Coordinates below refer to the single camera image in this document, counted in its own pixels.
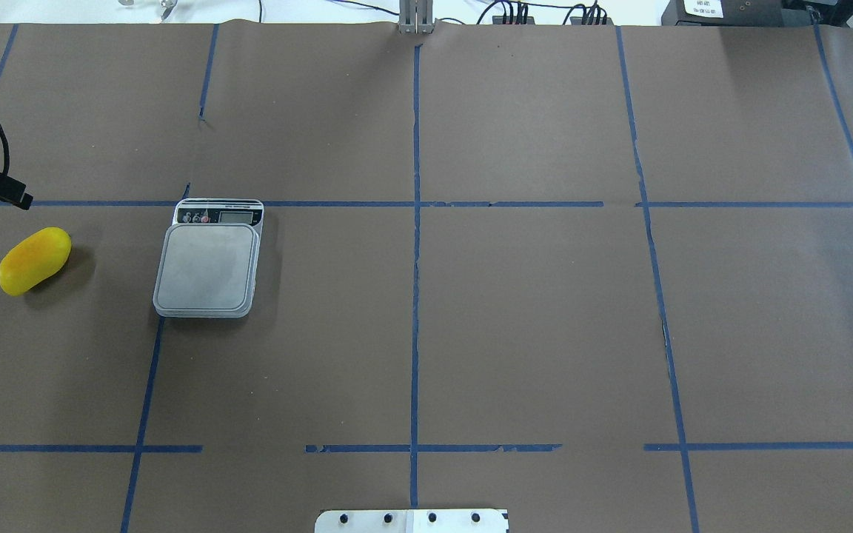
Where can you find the silver digital kitchen scale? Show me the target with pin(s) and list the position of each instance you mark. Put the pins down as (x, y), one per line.
(209, 259)

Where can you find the aluminium frame post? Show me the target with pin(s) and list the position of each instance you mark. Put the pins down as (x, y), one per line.
(416, 17)

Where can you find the white pedestal column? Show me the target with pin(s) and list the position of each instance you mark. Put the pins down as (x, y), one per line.
(413, 520)

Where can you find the yellow mango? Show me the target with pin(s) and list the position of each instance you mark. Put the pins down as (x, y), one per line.
(33, 260)

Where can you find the black computer box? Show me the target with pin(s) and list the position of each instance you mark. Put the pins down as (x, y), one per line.
(733, 14)

